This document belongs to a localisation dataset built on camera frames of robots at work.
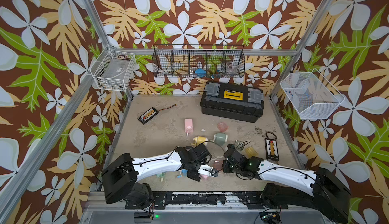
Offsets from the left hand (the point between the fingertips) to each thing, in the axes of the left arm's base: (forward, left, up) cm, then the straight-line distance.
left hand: (203, 165), depth 81 cm
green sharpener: (+16, -11, +1) cm, 19 cm away
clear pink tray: (+28, -15, -5) cm, 32 cm away
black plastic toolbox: (+37, -20, +11) cm, 43 cm away
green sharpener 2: (-5, +22, -2) cm, 23 cm away
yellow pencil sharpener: (+14, +2, +1) cm, 15 cm away
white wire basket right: (+29, -60, +23) cm, 71 cm away
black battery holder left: (+37, +38, -4) cm, 53 cm away
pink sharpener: (-7, 0, +3) cm, 7 cm away
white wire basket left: (+47, +54, +28) cm, 77 cm away
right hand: (+1, -10, -3) cm, 10 cm away
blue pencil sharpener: (-5, +10, +4) cm, 12 cm away
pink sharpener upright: (+24, +9, +1) cm, 26 cm away
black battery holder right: (+12, -43, -3) cm, 44 cm away
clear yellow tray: (+10, -29, -5) cm, 31 cm away
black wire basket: (+60, +2, +25) cm, 65 cm away
